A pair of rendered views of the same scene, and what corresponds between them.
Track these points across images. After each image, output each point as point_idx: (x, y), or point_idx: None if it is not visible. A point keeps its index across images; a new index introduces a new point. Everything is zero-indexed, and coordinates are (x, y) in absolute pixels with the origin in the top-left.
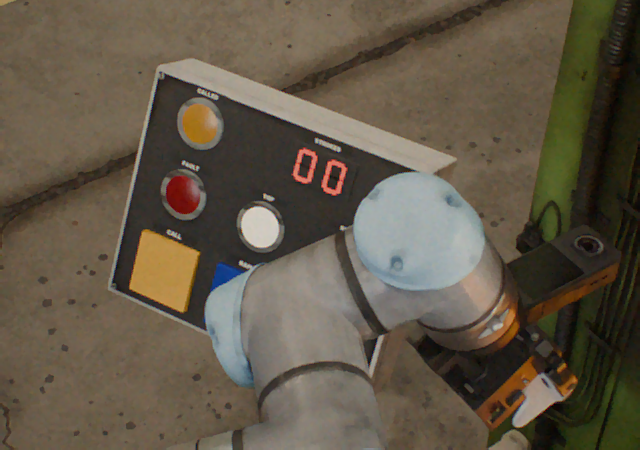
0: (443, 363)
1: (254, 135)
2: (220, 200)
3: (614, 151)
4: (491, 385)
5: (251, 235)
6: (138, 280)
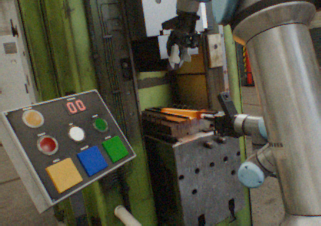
0: (198, 15)
1: (51, 110)
2: (59, 136)
3: (104, 82)
4: (195, 31)
5: (77, 137)
6: (61, 185)
